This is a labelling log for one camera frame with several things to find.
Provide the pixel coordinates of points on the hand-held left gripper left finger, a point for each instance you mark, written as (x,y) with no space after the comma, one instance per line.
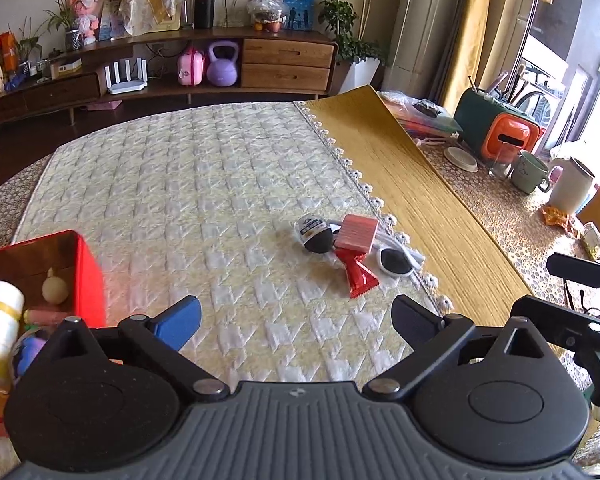
(177,321)

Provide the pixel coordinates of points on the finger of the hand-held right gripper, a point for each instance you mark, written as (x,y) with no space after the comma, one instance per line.
(560,320)
(580,270)

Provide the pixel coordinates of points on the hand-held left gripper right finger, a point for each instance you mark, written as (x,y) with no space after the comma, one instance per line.
(411,321)

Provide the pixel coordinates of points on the red storage box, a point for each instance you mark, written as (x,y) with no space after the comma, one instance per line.
(90,280)

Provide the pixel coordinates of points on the beige round toy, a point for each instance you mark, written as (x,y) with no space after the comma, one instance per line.
(56,289)

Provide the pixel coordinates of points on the purple toy figure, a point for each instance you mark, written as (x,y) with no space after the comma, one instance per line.
(30,352)

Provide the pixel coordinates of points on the white bottle yellow label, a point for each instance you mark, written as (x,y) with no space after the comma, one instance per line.
(0,325)

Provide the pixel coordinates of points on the small clear plastic bag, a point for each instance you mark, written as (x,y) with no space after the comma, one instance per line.
(594,242)

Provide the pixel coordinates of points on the black eyeglasses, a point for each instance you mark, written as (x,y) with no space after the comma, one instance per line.
(594,314)

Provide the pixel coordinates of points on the orange snack wrapper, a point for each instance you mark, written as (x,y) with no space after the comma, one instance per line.
(560,219)

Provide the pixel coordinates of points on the white sunglasses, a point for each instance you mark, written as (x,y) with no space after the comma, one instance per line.
(395,260)

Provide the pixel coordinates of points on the red snack packet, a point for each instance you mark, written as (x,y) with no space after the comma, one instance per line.
(357,272)

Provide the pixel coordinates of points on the white jug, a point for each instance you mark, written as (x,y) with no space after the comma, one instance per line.
(572,187)

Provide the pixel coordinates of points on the pink ribbed clip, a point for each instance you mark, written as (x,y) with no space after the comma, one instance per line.
(357,232)

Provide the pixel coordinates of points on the green mug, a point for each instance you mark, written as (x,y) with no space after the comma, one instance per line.
(527,172)

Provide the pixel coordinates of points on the black oval case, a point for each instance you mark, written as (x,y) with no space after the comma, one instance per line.
(316,237)

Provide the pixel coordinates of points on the pale pink tube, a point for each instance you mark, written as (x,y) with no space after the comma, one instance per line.
(45,316)

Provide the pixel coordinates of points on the clear drinking glass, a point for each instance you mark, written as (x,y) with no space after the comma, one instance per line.
(501,162)

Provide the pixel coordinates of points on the yellow table mat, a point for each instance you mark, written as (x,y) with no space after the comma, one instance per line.
(405,160)

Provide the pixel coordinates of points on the white round coaster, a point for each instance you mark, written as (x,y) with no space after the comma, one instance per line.
(460,159)

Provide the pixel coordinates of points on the green orange desk organizer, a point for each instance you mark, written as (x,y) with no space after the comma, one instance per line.
(480,120)

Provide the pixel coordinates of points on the stack of books and bags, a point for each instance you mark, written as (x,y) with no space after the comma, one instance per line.
(420,117)

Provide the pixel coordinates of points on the white router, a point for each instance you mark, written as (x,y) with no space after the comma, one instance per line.
(126,82)

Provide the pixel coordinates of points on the pink toy suitcase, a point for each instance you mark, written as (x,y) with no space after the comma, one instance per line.
(192,67)

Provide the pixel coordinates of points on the purple kettlebell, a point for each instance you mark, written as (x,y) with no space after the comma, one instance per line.
(222,70)

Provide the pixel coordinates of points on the yellow curtain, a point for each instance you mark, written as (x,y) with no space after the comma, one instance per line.
(472,35)

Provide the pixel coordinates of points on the yellow white carton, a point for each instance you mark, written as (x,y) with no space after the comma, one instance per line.
(66,67)

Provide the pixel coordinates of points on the wooden media cabinet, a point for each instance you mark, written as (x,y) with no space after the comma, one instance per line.
(285,62)

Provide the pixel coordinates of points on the beige curtain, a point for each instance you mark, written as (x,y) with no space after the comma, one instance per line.
(420,25)

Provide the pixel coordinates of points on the plant in patterned pot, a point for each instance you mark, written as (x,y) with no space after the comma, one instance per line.
(72,40)

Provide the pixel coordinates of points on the green plant white planter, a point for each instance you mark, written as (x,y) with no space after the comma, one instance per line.
(345,25)

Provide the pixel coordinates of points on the black speaker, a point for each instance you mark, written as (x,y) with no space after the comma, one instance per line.
(204,12)

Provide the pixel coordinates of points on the small leafy plant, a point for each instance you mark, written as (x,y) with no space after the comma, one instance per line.
(26,50)

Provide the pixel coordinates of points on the pink doll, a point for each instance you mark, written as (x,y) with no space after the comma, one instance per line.
(86,17)

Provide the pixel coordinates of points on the plastic bag of fruit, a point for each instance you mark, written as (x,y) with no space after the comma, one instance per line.
(267,15)

